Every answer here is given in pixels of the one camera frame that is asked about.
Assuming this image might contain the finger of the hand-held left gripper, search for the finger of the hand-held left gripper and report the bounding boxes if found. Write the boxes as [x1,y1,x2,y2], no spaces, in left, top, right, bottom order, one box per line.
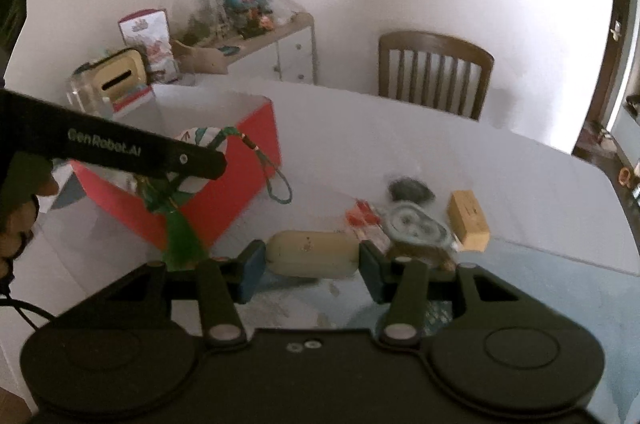
[0,89,227,181]

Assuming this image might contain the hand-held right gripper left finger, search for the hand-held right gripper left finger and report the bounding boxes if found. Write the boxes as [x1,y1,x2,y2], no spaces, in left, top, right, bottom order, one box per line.
[64,240,267,350]

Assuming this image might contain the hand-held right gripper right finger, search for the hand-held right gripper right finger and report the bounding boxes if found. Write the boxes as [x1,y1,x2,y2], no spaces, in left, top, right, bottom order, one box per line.
[359,240,567,349]

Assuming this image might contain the red orange packet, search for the red orange packet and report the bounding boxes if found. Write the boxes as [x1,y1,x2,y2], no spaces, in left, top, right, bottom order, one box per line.
[346,200,388,241]

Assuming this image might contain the cream oval pouch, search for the cream oval pouch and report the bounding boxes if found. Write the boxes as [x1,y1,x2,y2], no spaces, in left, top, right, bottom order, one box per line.
[267,230,362,280]

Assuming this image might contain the grey oval case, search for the grey oval case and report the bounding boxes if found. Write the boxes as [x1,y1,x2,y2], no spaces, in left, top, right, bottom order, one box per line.
[382,201,455,251]

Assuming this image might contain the red cardboard box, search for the red cardboard box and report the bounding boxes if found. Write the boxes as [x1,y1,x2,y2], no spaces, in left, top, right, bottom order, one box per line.
[50,84,282,251]

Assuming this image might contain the dark scrubber ball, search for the dark scrubber ball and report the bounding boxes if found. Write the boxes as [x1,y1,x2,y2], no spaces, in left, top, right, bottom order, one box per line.
[389,175,435,205]

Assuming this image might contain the wooden block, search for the wooden block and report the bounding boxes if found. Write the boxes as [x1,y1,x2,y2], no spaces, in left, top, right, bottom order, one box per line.
[447,190,492,253]

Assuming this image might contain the person's left hand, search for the person's left hand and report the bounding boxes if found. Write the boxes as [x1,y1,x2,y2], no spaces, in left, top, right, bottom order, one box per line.
[0,174,60,277]

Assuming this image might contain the white box with red edge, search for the white box with red edge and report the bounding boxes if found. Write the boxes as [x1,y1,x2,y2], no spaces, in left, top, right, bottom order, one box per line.
[107,84,162,121]

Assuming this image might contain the clear plastic container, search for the clear plastic container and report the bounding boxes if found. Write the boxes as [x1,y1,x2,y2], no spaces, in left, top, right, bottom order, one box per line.
[65,61,113,117]

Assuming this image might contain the cream tissue box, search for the cream tissue box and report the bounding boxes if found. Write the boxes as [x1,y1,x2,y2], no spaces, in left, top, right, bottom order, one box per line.
[95,48,148,97]

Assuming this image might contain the red and white printed box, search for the red and white printed box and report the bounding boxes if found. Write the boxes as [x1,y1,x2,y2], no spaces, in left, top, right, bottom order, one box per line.
[118,8,181,85]

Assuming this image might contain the clear plastic gift bag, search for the clear plastic gift bag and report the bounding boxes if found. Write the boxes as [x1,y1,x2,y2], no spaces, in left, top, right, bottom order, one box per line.
[182,0,226,47]

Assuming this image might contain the colourful figurines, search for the colourful figurines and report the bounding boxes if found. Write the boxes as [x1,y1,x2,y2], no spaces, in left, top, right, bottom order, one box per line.
[240,6,276,37]

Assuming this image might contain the white cabinet with wooden top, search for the white cabinet with wooden top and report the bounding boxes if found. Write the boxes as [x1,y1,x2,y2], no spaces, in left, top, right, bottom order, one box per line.
[172,13,318,86]

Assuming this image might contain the crumpled clear plastic bag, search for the crumpled clear plastic bag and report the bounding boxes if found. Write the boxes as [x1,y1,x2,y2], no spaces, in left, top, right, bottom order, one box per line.
[272,0,306,25]

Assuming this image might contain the brown wooden chair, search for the brown wooden chair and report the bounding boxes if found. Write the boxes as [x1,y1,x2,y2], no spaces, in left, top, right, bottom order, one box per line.
[377,30,496,121]

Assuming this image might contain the brown wooden door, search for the brown wooden door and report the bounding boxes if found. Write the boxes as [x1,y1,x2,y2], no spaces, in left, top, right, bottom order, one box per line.
[570,0,640,155]

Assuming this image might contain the black cable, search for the black cable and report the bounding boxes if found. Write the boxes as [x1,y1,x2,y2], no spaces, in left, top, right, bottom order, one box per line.
[0,254,57,324]

